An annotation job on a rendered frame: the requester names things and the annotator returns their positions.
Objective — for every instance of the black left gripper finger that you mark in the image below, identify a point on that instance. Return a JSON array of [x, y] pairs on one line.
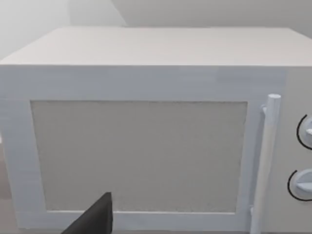
[[97, 217]]

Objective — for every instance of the pale microwave door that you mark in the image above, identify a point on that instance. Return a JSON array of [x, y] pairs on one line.
[[136, 156]]

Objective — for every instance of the pale microwave knob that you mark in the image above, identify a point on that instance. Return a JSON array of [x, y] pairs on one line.
[[306, 131], [302, 185]]

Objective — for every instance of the pale microwave oven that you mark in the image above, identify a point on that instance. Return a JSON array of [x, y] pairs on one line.
[[156, 48]]

